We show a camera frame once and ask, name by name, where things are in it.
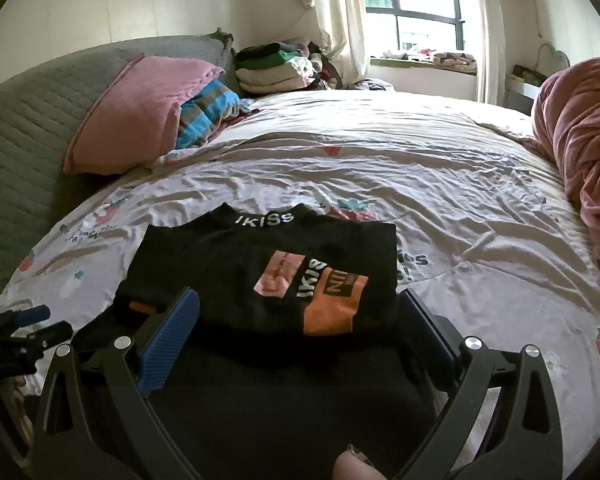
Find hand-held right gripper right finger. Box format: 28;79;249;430
397;287;566;480

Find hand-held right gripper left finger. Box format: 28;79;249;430
31;286;201;480

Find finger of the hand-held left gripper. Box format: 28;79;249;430
10;321;75;356
0;304;51;333

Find black sweater with orange cuffs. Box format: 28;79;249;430
72;202;443;480

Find clothes on windowsill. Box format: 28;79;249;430
380;47;478;71

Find stack of folded clothes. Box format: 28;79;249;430
234;40;343;95

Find person's right hand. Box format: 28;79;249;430
332;444;381;480

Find strawberry print bed sheet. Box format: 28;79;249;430
0;87;600;480

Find grey quilted headboard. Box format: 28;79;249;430
0;32;236;306

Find blue striped cloth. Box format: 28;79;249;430
175;80;253;151

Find pink pillow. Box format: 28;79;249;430
62;55;226;176

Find pink duvet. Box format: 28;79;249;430
532;57;600;306

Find dark cloth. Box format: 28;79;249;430
347;78;396;92

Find white side table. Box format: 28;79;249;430
505;62;548;111

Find white scalloped chair back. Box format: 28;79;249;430
537;42;568;73

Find cream curtain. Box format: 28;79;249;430
472;0;506;106
300;0;373;88

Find window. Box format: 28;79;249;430
357;0;468;53

